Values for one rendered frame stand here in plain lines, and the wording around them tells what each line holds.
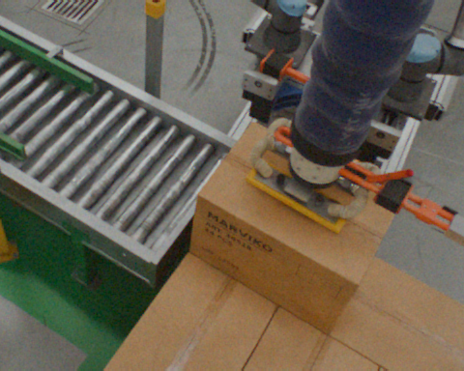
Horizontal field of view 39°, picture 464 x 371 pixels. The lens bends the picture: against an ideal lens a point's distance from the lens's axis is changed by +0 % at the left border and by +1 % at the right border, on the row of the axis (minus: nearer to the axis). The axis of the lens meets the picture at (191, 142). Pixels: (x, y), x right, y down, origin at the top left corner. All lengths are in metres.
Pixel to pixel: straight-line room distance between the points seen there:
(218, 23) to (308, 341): 2.36
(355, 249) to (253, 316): 0.49
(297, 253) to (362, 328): 0.50
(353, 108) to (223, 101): 2.04
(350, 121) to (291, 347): 0.97
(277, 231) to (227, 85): 1.80
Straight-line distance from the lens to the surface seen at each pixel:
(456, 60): 2.45
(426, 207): 2.05
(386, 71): 1.66
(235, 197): 2.20
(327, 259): 2.15
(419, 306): 2.65
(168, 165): 2.74
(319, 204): 2.07
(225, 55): 4.00
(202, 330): 2.40
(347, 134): 1.85
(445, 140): 3.93
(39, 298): 3.07
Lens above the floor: 2.77
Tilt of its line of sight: 52 degrees down
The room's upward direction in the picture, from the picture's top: 7 degrees clockwise
